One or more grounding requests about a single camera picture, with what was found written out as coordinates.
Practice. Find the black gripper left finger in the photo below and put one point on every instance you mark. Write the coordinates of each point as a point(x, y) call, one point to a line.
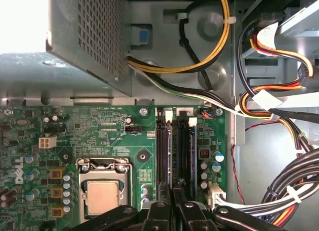
point(159, 218)

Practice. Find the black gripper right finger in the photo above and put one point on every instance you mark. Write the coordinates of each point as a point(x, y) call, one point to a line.
point(194, 221)

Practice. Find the silver CPU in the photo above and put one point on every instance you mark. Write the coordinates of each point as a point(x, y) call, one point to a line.
point(103, 197)

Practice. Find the green motherboard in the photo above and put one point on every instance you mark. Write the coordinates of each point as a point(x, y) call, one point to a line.
point(112, 136)

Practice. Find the black open PC case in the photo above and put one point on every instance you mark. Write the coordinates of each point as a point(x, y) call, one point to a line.
point(174, 96)

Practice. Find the white four-pin board connector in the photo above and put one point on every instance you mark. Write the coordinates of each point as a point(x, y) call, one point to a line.
point(47, 142)

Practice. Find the blue plastic case clip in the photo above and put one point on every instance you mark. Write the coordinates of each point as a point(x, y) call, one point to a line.
point(144, 36)

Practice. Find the grey power supply unit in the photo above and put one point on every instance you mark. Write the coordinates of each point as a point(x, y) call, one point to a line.
point(99, 29)

